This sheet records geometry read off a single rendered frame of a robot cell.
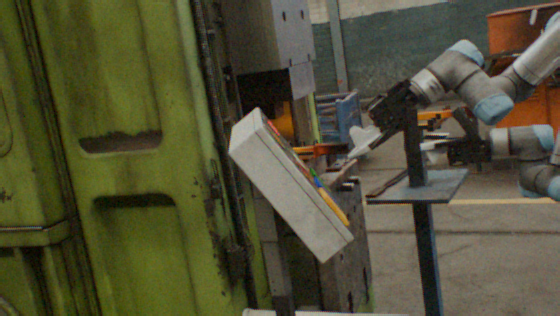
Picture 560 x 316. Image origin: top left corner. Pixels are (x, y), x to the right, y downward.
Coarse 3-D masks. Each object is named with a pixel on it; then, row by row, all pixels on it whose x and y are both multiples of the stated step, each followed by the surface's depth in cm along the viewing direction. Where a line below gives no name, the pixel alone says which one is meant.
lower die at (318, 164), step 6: (300, 156) 185; (306, 156) 183; (312, 156) 183; (324, 156) 193; (306, 162) 179; (312, 162) 183; (318, 162) 188; (324, 162) 193; (312, 168) 182; (318, 168) 187; (324, 168) 192; (318, 174) 187
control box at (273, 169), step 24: (264, 120) 127; (240, 144) 111; (264, 144) 111; (288, 144) 138; (264, 168) 112; (288, 168) 112; (264, 192) 113; (288, 192) 113; (312, 192) 113; (288, 216) 114; (312, 216) 114; (336, 216) 115; (312, 240) 115; (336, 240) 115
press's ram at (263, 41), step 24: (240, 0) 165; (264, 0) 163; (288, 0) 173; (240, 24) 167; (264, 24) 164; (288, 24) 172; (240, 48) 169; (264, 48) 166; (288, 48) 171; (312, 48) 189; (240, 72) 170
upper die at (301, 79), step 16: (304, 64) 182; (240, 80) 176; (256, 80) 175; (272, 80) 173; (288, 80) 171; (304, 80) 181; (240, 96) 178; (256, 96) 176; (272, 96) 174; (288, 96) 172
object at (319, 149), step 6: (318, 144) 186; (324, 144) 185; (330, 144) 184; (336, 144) 182; (342, 144) 182; (348, 144) 183; (300, 150) 187; (306, 150) 186; (312, 150) 185; (318, 150) 185; (324, 150) 185; (330, 150) 184; (336, 150) 184; (342, 150) 183; (348, 150) 182; (318, 156) 184
